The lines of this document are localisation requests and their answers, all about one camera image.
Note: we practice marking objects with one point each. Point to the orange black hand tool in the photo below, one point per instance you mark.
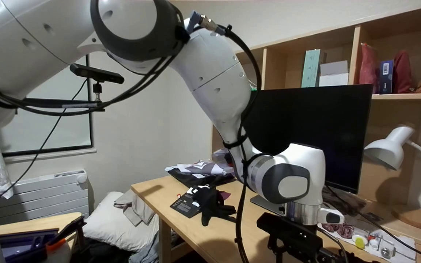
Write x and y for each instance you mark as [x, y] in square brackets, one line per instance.
[57, 242]

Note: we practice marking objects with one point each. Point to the silver metal clip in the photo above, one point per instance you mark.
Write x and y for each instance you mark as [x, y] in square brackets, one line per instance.
[383, 249]

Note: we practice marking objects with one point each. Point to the dark blue box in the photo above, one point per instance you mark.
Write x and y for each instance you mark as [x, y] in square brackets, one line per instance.
[386, 77]

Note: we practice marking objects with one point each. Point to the purple cloth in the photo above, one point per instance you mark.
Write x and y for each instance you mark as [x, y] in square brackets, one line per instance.
[225, 197]

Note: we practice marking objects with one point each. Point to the maroon pouch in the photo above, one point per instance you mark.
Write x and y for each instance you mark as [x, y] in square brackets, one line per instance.
[403, 74]

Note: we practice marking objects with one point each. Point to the yellow green round item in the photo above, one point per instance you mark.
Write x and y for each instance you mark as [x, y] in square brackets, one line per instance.
[359, 242]

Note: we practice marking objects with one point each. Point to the folded black white clothes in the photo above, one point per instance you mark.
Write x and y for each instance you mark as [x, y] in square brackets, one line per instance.
[200, 176]

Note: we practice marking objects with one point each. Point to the clear bag with red contents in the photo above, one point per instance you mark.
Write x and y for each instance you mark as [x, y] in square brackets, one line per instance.
[342, 230]

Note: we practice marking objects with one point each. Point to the black stereo camera bar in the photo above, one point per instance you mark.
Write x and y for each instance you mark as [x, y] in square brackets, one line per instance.
[95, 74]

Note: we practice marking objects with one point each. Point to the black gloves with tag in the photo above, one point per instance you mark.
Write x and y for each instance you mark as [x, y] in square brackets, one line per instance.
[210, 202]

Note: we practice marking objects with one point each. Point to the white radiator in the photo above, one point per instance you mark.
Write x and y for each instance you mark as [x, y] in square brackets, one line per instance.
[44, 198]

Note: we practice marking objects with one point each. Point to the teal book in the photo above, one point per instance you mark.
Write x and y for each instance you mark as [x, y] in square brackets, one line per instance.
[310, 68]

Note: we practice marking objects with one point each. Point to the black computer monitor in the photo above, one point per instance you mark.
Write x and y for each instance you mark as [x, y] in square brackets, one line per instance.
[336, 132]

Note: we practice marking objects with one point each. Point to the white box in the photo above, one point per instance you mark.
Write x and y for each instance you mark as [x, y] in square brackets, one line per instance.
[333, 75]

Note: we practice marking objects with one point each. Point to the white pillow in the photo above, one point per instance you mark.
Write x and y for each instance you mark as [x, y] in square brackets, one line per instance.
[108, 224]

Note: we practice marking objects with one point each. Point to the wooden shelf unit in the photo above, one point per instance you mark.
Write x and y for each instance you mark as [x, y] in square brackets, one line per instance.
[355, 59]

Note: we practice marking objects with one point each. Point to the red books on shelf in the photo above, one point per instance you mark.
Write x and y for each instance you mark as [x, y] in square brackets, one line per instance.
[367, 68]

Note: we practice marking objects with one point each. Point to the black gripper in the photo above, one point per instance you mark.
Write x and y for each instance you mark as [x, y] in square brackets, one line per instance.
[295, 255]

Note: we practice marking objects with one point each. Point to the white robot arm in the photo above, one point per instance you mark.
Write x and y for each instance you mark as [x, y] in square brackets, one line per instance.
[210, 74]

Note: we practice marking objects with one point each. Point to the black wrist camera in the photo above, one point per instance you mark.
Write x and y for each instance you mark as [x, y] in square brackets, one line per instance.
[288, 232]

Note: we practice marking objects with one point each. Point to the black window frame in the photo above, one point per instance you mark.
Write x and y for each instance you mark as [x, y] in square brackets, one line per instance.
[49, 150]

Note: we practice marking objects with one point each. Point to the dark clothing pile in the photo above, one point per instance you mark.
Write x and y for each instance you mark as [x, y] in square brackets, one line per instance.
[98, 252]

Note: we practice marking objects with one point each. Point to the white desk lamp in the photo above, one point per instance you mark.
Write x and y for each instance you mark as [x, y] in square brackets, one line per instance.
[390, 148]

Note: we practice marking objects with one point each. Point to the wooden side table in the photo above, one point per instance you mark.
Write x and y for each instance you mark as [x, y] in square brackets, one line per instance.
[35, 223]

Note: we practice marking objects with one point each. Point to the purple tool tray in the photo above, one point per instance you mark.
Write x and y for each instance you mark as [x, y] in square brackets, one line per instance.
[22, 246]

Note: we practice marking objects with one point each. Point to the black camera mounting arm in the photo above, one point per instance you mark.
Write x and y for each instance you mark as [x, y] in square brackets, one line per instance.
[93, 109]

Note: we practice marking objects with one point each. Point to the grey folded cloth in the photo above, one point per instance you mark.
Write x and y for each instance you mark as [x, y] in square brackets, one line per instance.
[134, 210]

